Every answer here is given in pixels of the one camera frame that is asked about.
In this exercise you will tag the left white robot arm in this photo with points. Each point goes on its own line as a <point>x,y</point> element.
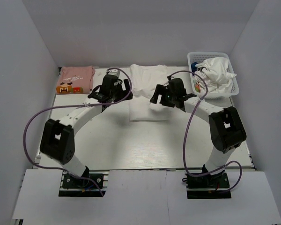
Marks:
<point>58,136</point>

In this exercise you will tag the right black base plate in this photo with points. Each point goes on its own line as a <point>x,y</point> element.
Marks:
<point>207,187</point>

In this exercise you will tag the white red print t-shirt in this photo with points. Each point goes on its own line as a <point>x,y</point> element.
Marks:
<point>144,81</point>

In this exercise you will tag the folded pink t-shirt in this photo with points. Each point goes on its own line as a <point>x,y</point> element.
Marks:
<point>75,80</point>

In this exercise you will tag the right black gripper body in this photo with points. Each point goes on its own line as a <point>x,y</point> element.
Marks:
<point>168,99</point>

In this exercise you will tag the blue t-shirt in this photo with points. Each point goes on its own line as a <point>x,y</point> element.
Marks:
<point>193,67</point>

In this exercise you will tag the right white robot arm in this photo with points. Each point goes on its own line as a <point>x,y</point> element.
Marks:
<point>226,129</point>

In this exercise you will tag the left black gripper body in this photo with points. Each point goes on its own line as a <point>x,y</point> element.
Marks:
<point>115,94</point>

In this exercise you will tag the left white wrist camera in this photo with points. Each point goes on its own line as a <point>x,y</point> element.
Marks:
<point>114,72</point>

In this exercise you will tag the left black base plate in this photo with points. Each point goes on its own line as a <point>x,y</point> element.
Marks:
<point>72,187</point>

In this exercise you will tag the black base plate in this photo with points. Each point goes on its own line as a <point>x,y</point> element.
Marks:
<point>207,187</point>
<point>72,187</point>

